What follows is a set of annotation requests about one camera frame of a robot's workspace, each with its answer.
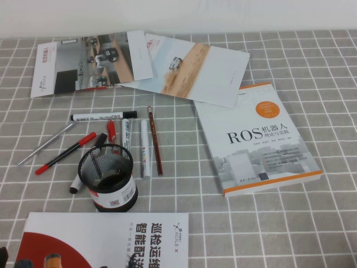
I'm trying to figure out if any white paint marker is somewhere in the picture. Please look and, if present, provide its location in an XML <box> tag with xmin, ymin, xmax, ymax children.
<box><xmin>140</xmin><ymin>119</ymin><xmax>153</xmax><ymax>179</ymax></box>

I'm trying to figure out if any grey white checked tablecloth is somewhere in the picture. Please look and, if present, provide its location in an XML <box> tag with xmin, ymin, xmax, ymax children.
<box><xmin>0</xmin><ymin>29</ymin><xmax>357</xmax><ymax>268</ymax></box>

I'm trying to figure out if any red and black pen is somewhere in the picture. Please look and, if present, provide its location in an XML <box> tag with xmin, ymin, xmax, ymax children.
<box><xmin>35</xmin><ymin>132</ymin><xmax>98</xmax><ymax>175</ymax></box>

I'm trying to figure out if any brochure with office robot photo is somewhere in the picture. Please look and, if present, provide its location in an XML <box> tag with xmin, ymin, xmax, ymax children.
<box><xmin>30</xmin><ymin>30</ymin><xmax>155</xmax><ymax>98</ymax></box>

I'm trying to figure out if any dark red pencil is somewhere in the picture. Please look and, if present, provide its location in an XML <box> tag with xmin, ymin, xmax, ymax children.
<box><xmin>147</xmin><ymin>106</ymin><xmax>163</xmax><ymax>176</ymax></box>

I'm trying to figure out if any clear silver pen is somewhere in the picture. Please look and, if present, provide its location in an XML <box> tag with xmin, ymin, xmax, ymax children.
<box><xmin>17</xmin><ymin>121</ymin><xmax>75</xmax><ymax>168</ymax></box>

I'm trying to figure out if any brochure with desert vehicle photo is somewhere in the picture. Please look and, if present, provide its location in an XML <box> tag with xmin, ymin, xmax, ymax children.
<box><xmin>117</xmin><ymin>32</ymin><xmax>251</xmax><ymax>108</ymax></box>

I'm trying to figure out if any white orange ROS book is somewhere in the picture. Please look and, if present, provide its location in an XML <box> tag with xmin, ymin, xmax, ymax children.
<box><xmin>194</xmin><ymin>82</ymin><xmax>322</xmax><ymax>198</ymax></box>

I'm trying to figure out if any white marker with blue print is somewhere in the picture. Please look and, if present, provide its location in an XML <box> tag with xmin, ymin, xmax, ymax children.
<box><xmin>121</xmin><ymin>118</ymin><xmax>132</xmax><ymax>153</ymax></box>

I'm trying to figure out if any black mesh pen holder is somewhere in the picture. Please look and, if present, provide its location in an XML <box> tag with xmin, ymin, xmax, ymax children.
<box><xmin>78</xmin><ymin>143</ymin><xmax>139</xmax><ymax>213</ymax></box>

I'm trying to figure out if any white marker with dark ends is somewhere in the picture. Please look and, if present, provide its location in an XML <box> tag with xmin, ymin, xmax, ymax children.
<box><xmin>69</xmin><ymin>133</ymin><xmax>108</xmax><ymax>195</ymax></box>

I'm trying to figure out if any white marker with black cap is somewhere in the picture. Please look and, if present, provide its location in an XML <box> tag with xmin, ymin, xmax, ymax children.
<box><xmin>70</xmin><ymin>111</ymin><xmax>138</xmax><ymax>122</ymax></box>

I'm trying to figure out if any short red pen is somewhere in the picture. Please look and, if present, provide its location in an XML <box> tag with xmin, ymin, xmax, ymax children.
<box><xmin>107</xmin><ymin>119</ymin><xmax>117</xmax><ymax>145</ymax></box>

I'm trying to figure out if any white red AgileX brochure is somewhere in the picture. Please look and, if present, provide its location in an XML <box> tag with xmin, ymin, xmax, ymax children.
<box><xmin>13</xmin><ymin>212</ymin><xmax>190</xmax><ymax>268</ymax></box>

